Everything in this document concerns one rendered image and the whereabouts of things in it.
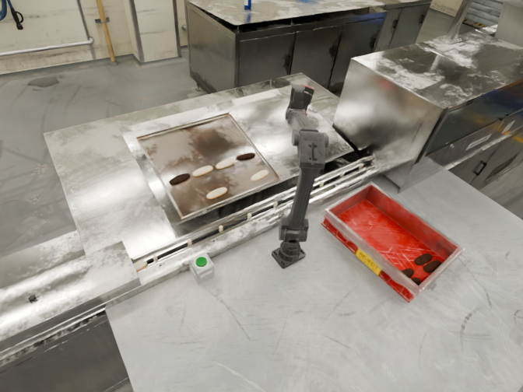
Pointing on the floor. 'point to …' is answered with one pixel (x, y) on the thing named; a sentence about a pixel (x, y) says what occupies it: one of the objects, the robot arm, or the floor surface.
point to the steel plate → (93, 213)
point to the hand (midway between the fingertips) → (308, 96)
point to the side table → (339, 313)
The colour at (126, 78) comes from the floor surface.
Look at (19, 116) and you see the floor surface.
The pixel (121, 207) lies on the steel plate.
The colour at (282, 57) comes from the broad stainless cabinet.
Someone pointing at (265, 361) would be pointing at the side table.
